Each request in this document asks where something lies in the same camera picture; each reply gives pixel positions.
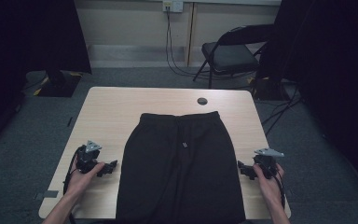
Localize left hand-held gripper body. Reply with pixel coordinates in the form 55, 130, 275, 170
74, 139, 103, 175

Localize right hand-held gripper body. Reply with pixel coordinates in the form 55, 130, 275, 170
252, 147, 285, 181

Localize black curtain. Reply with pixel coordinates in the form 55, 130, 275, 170
257, 0, 358, 195
0, 0, 93, 157

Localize right hand-held gripper black cable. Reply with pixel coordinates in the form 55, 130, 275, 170
273, 169, 287, 210

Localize black folding chair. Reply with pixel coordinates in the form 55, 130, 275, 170
193, 23, 276, 90

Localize person's right hand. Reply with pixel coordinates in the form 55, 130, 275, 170
252, 162, 285, 203

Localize black floor cable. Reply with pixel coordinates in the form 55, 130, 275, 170
264, 97, 303, 136
260, 85, 301, 125

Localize person's left hand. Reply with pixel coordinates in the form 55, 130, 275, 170
65, 161, 106, 200

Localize hand-held gripper black cable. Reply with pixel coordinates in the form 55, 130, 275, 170
62, 146, 79, 224
273, 169, 287, 210

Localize white wall outlet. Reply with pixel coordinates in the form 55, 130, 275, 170
162, 0, 185, 13

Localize black pants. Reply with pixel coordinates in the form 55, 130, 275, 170
115, 110, 247, 224

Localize left hand-held gripper black cable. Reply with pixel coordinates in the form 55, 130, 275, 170
62, 146, 79, 224

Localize black stand base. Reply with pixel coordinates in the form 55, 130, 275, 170
251, 77, 291, 102
36, 68, 82, 98

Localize black wall cable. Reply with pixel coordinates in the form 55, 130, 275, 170
167, 7, 206, 77
164, 7, 200, 78

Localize grey floor tape strip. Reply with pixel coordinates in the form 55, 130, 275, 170
34, 189, 60, 201

